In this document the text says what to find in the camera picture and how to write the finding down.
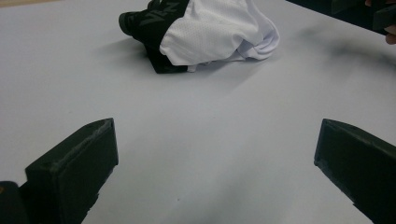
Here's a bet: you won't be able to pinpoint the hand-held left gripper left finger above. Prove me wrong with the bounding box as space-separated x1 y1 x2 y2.
19 118 120 224

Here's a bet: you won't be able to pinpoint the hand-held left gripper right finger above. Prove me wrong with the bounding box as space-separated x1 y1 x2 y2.
313 118 396 224

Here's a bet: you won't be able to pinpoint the white shorts with black waistband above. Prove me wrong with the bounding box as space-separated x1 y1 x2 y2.
118 0 280 75

